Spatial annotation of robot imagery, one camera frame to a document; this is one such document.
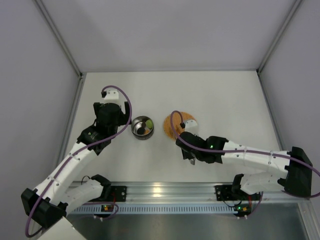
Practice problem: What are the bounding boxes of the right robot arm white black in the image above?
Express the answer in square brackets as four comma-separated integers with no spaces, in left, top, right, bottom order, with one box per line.
[175,131,313,198]

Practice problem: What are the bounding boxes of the aluminium frame post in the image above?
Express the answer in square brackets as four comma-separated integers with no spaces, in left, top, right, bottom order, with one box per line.
[256,0,304,76]
[32,0,83,79]

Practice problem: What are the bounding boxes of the steel lunch box bowl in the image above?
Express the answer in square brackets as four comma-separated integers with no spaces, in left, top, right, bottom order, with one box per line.
[131,115,155,141]

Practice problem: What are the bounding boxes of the green round food piece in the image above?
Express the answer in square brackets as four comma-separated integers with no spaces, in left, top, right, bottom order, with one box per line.
[145,120,153,129]

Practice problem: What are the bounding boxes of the left aluminium frame post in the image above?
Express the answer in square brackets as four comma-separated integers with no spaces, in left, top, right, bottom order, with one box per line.
[32,0,83,79]

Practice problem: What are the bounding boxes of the slotted grey cable duct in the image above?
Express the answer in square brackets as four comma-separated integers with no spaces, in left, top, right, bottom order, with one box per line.
[72,203,251,215]

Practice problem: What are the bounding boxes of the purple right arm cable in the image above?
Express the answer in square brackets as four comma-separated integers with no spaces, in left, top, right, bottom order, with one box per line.
[170,110,320,199]

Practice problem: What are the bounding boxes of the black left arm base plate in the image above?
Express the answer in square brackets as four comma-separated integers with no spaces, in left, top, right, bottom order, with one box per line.
[109,185,127,203]

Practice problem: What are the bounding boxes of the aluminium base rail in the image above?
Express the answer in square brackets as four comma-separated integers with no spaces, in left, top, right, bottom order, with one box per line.
[67,181,311,204]

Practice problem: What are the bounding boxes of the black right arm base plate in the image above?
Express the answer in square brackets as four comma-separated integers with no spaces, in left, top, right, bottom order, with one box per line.
[214,184,234,202]

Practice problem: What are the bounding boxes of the woven orange basket plate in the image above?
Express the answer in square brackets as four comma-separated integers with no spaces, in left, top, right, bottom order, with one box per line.
[163,111,196,141]

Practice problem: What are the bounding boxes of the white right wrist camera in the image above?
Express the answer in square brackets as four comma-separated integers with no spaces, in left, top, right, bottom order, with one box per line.
[180,119,199,136]

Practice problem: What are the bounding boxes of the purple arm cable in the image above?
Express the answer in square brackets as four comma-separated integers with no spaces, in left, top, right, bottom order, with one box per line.
[170,110,320,199]
[25,85,132,237]

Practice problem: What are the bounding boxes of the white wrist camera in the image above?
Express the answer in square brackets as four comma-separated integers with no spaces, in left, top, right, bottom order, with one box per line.
[101,88,120,103]
[180,119,199,136]

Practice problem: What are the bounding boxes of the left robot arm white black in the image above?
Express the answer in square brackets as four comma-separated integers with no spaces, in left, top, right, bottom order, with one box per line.
[21,100,132,231]

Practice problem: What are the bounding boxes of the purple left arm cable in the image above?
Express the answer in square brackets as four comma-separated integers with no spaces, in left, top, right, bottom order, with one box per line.
[25,85,132,237]

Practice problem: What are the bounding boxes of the metal tongs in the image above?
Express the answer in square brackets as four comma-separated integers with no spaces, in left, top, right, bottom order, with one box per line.
[189,158,197,166]

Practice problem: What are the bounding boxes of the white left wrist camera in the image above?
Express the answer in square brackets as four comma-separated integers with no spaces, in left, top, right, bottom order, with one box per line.
[101,88,120,103]

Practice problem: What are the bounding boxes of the right aluminium frame post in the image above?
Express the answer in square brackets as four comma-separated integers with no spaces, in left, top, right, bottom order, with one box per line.
[256,0,304,76]

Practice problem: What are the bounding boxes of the black round food piece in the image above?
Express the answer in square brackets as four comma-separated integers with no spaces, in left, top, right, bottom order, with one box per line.
[137,127,146,135]

